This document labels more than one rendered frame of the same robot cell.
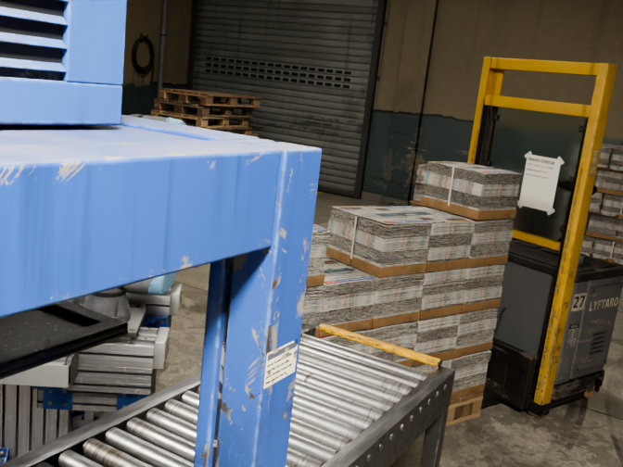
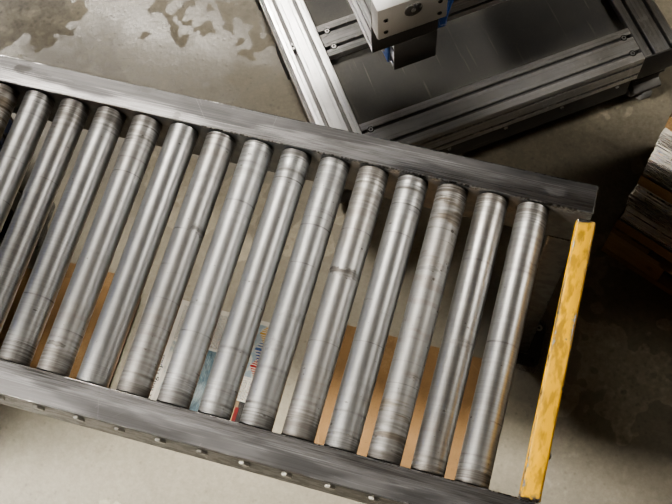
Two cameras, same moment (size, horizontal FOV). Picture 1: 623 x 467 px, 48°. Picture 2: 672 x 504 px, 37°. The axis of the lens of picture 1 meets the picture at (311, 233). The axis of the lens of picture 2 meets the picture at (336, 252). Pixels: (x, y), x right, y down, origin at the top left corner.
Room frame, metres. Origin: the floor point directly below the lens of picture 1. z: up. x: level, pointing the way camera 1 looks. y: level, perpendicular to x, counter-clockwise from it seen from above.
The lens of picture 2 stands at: (1.80, -0.58, 2.26)
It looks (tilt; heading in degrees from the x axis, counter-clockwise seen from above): 69 degrees down; 84
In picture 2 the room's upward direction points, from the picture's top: 8 degrees counter-clockwise
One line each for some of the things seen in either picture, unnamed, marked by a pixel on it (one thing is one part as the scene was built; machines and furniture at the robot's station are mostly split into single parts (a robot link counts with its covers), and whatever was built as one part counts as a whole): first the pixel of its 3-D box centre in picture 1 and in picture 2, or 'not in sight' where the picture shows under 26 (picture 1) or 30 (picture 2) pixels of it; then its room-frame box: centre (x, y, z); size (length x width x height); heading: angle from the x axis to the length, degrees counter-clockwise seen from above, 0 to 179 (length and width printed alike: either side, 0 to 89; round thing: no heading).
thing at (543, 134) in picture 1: (528, 170); not in sight; (3.74, -1.12, 1.27); 0.57 x 0.01 x 0.65; 38
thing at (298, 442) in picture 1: (256, 428); (140, 251); (1.56, 0.08, 0.77); 0.47 x 0.05 x 0.05; 61
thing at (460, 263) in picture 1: (419, 254); not in sight; (3.27, -0.53, 0.86); 0.38 x 0.29 x 0.04; 38
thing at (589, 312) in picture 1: (538, 318); not in sight; (3.95, -1.39, 0.40); 0.69 x 0.55 x 0.80; 38
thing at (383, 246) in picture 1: (376, 240); not in sight; (3.09, -0.30, 0.95); 0.38 x 0.29 x 0.23; 39
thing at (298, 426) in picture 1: (271, 419); (178, 260); (1.62, 0.05, 0.77); 0.47 x 0.05 x 0.05; 61
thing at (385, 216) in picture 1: (380, 214); not in sight; (3.09, -0.30, 1.06); 0.37 x 0.29 x 0.01; 39
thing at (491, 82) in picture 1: (469, 213); not in sight; (3.98, -0.90, 0.97); 0.09 x 0.09 x 1.75; 38
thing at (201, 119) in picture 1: (204, 140); not in sight; (9.62, 1.61, 0.65); 1.33 x 0.94 x 1.30; 155
